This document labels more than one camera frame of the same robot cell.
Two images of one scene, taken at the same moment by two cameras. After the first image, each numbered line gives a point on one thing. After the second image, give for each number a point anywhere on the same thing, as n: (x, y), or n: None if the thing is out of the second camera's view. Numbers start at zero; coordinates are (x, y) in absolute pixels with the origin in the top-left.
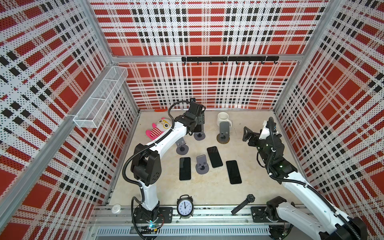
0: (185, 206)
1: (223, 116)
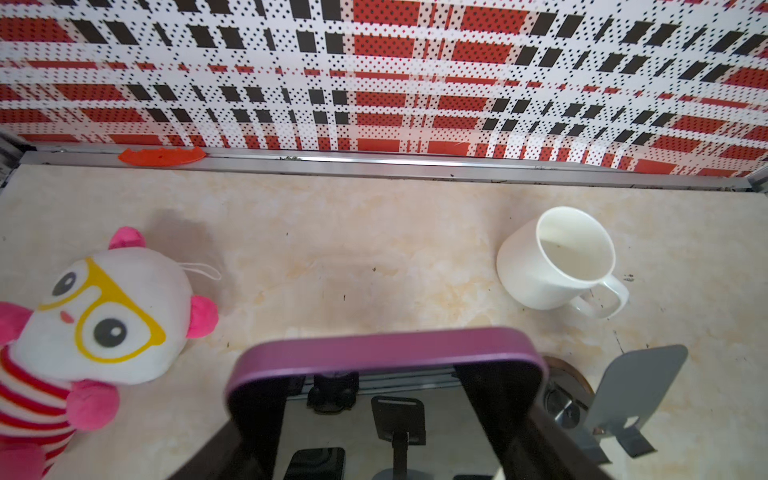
0: None
1: (562, 258)
